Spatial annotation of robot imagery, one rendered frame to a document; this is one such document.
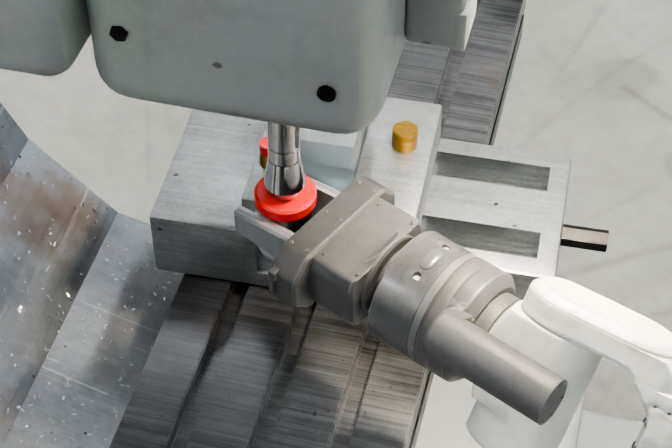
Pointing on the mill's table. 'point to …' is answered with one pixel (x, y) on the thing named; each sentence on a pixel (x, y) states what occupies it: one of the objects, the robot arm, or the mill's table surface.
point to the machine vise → (536, 202)
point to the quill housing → (251, 27)
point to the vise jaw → (394, 164)
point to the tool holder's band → (305, 202)
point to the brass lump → (404, 136)
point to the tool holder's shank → (284, 162)
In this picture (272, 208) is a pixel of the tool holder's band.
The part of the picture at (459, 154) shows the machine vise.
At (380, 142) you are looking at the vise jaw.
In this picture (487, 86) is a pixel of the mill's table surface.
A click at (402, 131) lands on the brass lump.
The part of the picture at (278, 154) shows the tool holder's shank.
